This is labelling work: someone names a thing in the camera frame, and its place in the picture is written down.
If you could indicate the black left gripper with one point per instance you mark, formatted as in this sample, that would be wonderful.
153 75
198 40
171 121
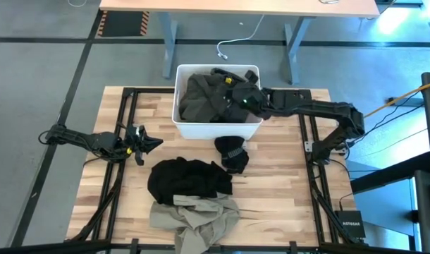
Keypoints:
135 141

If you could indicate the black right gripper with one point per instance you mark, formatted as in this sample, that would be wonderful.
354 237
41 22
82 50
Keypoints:
248 98

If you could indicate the dark olive shirt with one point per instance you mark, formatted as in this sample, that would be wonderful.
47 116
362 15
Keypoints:
201 100

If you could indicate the large black garment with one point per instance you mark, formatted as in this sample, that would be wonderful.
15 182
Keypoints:
187 180

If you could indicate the small dark garment grey band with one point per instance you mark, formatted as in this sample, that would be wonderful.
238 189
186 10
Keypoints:
232 155

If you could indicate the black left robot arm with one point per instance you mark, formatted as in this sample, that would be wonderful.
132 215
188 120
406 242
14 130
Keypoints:
84 138

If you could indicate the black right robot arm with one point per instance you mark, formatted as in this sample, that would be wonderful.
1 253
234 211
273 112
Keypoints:
327 107

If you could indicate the white plastic laundry basket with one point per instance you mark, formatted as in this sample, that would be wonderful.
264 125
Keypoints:
208 131

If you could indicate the khaki grey garment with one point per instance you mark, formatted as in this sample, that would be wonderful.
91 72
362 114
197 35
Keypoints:
195 220

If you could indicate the wooden desk grey legs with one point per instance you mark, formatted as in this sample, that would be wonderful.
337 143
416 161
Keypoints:
236 7

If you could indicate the black mat hazard-striped edges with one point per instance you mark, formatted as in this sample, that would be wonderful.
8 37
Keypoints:
121 24

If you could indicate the grey power strip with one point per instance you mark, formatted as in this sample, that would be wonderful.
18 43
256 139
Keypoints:
405 101

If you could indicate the black diagonal support beam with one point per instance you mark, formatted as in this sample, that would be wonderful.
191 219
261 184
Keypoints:
387 174

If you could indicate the black metal table frame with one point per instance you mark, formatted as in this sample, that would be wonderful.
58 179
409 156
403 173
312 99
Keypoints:
151 90

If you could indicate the black Netgear network switch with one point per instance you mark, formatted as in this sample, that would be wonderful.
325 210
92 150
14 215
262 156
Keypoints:
349 224

